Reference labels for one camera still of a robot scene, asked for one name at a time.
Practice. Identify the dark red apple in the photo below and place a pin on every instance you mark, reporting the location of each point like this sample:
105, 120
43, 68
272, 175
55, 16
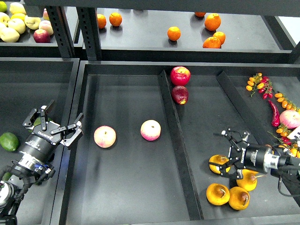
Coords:
180, 94

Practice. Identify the black middle tray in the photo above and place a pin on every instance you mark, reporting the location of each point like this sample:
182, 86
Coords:
164, 182

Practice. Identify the pink apple right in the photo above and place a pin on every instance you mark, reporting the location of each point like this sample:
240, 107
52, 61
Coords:
290, 118

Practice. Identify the red apple on shelf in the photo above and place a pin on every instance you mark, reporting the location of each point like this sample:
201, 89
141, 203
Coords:
41, 36

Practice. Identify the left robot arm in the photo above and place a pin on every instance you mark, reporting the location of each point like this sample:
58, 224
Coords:
34, 167

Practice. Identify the black tray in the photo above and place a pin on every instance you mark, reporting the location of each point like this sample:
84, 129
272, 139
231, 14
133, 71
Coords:
27, 83
164, 182

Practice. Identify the black left tray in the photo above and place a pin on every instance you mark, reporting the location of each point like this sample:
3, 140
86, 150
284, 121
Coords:
27, 83

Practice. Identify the green avocado in left tray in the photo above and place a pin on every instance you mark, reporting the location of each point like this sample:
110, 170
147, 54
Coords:
9, 141

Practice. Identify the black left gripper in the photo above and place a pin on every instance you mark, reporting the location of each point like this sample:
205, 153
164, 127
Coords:
45, 138

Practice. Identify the pink apple centre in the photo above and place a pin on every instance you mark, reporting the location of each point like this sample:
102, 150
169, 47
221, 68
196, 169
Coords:
150, 130

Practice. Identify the bright red apple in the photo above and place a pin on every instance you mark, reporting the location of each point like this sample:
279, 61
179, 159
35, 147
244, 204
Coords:
180, 76

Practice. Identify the orange on shelf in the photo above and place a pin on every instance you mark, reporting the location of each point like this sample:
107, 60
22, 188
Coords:
174, 33

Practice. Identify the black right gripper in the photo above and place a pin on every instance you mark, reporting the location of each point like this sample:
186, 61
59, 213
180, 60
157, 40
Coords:
243, 155

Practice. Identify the pink apple left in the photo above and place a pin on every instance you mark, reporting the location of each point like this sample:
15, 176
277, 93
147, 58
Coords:
104, 136

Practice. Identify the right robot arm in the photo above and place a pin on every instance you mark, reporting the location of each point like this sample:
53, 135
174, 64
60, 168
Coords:
285, 167

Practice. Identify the pink apple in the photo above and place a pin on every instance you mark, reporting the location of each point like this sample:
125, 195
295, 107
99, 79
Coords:
290, 118
150, 130
104, 136

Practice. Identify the red chili pepper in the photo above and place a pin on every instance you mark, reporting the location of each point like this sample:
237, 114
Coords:
275, 114

